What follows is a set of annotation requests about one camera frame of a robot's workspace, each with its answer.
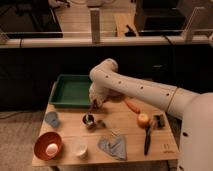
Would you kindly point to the dark red grape bunch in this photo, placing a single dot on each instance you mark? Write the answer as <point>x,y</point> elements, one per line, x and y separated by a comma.
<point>94,106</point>

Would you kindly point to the yellow orange apple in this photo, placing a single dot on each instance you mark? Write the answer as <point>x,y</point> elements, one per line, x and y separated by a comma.
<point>143,120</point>

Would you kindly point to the green plastic tray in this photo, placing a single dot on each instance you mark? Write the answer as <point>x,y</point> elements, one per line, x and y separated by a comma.
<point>71,91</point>

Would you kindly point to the white egg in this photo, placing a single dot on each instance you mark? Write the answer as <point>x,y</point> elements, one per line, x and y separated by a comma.
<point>51,149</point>

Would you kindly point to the black brush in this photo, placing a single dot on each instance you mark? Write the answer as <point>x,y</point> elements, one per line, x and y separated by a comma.
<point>159,121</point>

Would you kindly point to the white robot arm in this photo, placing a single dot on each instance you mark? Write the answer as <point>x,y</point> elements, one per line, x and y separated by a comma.
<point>194,109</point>

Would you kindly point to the clear plastic cup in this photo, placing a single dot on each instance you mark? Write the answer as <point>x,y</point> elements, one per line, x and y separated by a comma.
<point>80,147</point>

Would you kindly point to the small metal cup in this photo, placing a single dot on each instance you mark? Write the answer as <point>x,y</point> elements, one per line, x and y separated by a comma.
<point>88,120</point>

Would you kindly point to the orange carrot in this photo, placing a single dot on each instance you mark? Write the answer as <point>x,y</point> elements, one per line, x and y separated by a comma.
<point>132,107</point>

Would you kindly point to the silver fork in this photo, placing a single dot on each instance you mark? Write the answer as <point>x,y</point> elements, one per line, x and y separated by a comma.
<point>102,124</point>

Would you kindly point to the blue grey cloth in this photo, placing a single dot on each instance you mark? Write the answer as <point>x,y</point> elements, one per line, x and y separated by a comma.
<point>116,148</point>

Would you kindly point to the black handled knife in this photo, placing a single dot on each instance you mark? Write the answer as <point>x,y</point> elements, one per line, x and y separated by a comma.
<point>147,140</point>

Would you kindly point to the red bowl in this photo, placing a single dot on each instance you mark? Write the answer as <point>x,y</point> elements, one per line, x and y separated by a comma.
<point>43,141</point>

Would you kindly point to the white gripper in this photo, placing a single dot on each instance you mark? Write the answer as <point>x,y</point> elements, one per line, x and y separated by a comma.
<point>97,94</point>

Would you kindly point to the blue plastic cup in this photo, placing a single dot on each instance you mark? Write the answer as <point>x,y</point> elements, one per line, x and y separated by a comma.
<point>52,119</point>

